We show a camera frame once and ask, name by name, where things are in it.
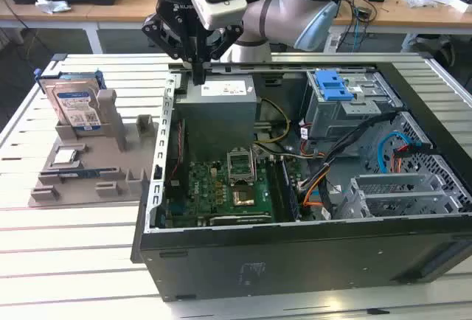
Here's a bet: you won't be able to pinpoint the black RAM slot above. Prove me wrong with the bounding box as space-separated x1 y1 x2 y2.
265 156 285 223

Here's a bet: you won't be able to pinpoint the silver CPU chip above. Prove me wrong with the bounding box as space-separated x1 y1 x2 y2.
54 149 78 165

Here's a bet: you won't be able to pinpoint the metal drive cage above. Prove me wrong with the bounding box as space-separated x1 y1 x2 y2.
305 70 406 141

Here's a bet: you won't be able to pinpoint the yellow black wires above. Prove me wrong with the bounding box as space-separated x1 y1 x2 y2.
254 97 291 145

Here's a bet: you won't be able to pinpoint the CPU socket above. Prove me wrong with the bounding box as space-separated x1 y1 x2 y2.
232 185 256 207

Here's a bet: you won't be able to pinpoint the orange red wire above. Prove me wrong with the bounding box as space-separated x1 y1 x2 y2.
392 145 411 173

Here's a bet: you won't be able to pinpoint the grey parts rack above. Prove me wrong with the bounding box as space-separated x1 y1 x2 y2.
28 89 160 209

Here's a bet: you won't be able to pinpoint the blue RAM stick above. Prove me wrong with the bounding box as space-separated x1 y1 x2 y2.
58 167 101 180

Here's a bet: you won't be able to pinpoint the office chair base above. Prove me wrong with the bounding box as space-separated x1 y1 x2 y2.
403 33 457 65

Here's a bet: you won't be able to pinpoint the blue wire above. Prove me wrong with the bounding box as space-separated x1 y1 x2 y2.
377 131 416 185

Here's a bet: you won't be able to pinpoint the blue plastic latch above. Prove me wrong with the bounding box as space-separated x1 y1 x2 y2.
315 71 352 102

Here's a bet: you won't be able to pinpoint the metal disk bay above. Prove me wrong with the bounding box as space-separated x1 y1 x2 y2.
337 156 472 220

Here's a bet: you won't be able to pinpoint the installed RAM stick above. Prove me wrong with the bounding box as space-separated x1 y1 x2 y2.
281 157 300 222

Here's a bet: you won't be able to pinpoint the hard disk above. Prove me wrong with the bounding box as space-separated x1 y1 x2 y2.
33 68 108 131

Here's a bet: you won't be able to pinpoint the grey power supply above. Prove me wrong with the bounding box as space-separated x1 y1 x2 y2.
175 74 259 151

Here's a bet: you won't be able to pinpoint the crumpled white paper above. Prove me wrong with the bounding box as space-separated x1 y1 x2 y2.
35 0 72 15

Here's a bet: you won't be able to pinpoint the white open box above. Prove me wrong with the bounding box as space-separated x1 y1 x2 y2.
446 0 472 14

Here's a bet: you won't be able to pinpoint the orange wire bundle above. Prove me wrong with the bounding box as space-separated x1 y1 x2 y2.
301 178 327 207

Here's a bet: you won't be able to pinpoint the black cable bundle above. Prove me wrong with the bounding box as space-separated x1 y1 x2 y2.
297 111 401 192

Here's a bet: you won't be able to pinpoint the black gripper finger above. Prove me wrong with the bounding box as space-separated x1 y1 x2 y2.
142 13 205 86
204 24 244 62

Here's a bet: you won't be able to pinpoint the black PC case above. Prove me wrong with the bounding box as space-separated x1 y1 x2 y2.
131 60 472 302

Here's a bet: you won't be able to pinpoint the metal socket cover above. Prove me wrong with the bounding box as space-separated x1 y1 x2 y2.
226 148 257 185

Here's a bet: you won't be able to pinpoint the green motherboard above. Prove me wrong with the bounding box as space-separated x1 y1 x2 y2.
164 157 296 225

